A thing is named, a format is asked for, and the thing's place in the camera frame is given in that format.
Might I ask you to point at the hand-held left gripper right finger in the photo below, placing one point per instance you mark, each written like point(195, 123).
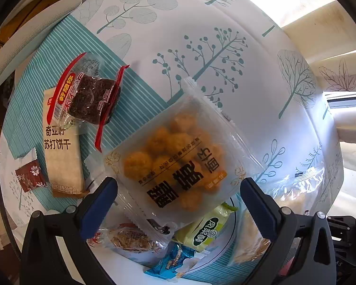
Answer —
point(256, 207)

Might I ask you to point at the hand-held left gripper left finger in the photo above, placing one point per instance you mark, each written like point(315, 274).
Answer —
point(102, 202)

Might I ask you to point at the dark red snowflake packet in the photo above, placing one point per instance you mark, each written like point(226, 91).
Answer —
point(31, 175)

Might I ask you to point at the yellow ball snack packet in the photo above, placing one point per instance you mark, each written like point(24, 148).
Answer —
point(172, 154)

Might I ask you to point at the red-edged date packet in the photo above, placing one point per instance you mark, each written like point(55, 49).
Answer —
point(89, 101)

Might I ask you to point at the puffed rice snack packet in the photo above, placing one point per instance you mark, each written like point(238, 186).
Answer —
point(246, 252)

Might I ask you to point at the clear packet with brown pastry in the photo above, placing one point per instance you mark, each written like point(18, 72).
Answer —
point(127, 240)

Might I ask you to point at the green snack packet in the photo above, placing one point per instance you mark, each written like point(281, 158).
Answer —
point(204, 231)

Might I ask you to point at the beige cracker packet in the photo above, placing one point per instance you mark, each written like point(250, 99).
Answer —
point(62, 160)

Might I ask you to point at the clear packet black print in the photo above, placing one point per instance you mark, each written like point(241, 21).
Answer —
point(163, 228)

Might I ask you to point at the blue candy packet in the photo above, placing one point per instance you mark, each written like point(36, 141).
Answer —
point(172, 262)

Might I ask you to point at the window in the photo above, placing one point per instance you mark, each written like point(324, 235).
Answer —
point(344, 101)

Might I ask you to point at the leaf print curtain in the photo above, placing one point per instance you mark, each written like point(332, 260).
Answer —
point(338, 77)

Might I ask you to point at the grey office chair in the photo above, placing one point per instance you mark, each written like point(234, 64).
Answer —
point(23, 41)

